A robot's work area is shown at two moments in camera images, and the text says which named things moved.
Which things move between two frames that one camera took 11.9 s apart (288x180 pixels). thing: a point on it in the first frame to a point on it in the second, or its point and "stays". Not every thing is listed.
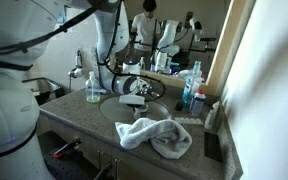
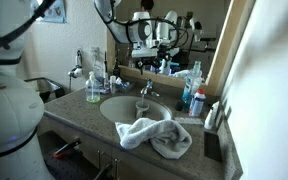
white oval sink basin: [116, 111] stays
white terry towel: [168, 138] stays
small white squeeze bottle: [209, 122] stays
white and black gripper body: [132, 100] to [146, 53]
